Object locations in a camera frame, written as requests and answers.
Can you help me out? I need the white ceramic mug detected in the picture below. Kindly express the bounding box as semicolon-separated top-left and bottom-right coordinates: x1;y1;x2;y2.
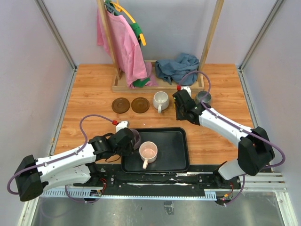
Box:
153;91;169;108

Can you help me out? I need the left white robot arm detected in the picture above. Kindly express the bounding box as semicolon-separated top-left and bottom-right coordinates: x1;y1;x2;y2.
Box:
15;128;135;202

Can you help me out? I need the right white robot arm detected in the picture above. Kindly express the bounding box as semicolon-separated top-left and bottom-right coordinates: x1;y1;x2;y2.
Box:
173;89;275;188

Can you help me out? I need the pink shirt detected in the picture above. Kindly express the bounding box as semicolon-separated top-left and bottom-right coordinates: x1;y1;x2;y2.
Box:
107;12;158;88

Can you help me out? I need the purple glass cup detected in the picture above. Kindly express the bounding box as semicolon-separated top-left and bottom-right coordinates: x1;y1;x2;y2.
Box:
131;129;142;150

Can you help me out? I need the pink ceramic mug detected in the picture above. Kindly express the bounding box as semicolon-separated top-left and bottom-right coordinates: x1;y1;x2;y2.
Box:
139;141;158;170

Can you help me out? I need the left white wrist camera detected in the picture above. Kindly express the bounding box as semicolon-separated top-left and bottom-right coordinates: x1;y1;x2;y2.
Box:
115;121;129;132

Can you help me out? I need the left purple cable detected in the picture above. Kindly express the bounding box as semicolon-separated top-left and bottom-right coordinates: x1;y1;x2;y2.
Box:
6;114;118;218

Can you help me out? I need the brown wooden coaster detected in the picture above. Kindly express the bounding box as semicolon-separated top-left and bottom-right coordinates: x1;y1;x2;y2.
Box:
111;97;130;114
131;97;150;113

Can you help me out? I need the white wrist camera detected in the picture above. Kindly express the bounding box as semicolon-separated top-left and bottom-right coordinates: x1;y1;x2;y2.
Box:
181;86;191;97
115;121;129;132

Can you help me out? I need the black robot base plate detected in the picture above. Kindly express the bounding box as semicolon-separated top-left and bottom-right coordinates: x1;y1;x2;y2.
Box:
46;162;243;197

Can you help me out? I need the black plastic tray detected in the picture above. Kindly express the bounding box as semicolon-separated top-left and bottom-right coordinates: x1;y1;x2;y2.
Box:
121;127;190;173

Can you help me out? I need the grey ceramic mug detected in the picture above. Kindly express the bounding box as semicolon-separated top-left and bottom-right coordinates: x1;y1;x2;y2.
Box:
194;91;212;105

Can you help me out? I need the wooden clothes rack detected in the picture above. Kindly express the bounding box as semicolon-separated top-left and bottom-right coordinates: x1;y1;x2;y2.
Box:
97;0;224;93

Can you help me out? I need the blue crumpled cloth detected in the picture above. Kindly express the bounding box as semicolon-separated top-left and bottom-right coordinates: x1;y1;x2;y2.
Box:
155;53;199;85

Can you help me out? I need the aluminium frame rail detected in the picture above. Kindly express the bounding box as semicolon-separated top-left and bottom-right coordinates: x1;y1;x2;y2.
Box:
40;170;287;204

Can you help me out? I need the yellow clothes hanger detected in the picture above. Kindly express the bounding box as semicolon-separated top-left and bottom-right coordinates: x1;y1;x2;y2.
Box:
110;1;147;46

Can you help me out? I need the woven rattan coaster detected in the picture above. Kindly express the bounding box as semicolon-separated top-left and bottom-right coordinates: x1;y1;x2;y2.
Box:
152;104;169;113

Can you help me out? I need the purple cable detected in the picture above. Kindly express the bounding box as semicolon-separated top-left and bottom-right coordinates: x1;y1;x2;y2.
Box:
176;70;286;207
6;114;118;218

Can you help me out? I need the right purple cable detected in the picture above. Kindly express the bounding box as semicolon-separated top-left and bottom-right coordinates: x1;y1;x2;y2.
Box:
176;70;286;207

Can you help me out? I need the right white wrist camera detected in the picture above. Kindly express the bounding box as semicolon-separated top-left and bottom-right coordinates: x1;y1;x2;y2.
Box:
181;86;191;97

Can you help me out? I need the green clothes hanger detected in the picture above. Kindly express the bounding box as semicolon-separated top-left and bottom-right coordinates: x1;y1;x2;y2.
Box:
104;0;147;46

